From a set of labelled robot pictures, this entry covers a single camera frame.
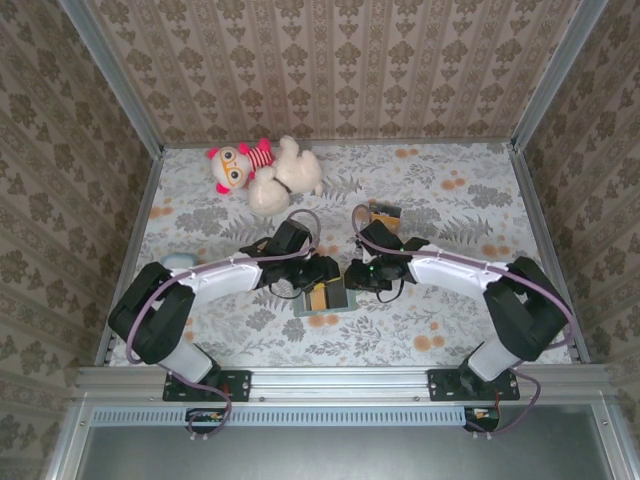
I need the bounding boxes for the black cable port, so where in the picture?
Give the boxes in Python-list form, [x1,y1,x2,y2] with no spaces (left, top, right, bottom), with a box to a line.
[462,405,502,434]
[185,407,234,436]

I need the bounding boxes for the grey metal panel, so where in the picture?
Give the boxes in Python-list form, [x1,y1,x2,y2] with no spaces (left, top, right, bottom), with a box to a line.
[74,405,621,480]

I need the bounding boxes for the clear plastic card box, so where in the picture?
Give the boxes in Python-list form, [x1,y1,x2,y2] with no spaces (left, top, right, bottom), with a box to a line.
[368,198,404,232]

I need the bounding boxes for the aluminium side rail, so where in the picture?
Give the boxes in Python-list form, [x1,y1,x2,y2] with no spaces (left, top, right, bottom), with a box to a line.
[93,147,167,369]
[507,142,594,365]

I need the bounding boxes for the light blue round object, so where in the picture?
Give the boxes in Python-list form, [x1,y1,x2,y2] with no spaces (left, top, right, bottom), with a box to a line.
[162,252,198,270]

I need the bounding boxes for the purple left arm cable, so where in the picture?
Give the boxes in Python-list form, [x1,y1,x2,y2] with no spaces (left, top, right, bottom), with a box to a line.
[124,208,322,444]

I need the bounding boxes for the pink white plush doll glasses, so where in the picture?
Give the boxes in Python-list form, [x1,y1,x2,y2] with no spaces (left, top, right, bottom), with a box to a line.
[207,138,276,197]

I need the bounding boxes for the slotted grey cable duct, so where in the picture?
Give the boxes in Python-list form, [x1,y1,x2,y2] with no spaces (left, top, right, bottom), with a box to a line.
[91,405,501,429]

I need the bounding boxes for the dark card gold print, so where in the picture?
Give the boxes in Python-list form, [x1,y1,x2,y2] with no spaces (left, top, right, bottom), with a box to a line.
[369,200,404,219]

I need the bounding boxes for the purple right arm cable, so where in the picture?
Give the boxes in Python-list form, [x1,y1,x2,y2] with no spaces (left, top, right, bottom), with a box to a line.
[351,204,576,441]

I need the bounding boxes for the white teddy bear plush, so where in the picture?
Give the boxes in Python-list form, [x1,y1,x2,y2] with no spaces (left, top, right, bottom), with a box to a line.
[248,134,325,217]

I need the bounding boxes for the aluminium frame post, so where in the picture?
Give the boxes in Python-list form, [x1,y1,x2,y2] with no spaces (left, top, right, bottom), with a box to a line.
[57,0,167,160]
[508,0,612,152]

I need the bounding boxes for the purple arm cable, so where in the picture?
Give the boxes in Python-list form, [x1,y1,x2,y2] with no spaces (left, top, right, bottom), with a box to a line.
[124,208,322,444]
[351,204,576,441]

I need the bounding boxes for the green card holder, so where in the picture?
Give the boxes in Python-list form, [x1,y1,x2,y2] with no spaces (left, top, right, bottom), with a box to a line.
[292,279,359,318]

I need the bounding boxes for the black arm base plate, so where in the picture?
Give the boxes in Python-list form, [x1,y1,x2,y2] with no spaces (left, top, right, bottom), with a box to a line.
[163,368,252,404]
[427,368,521,403]

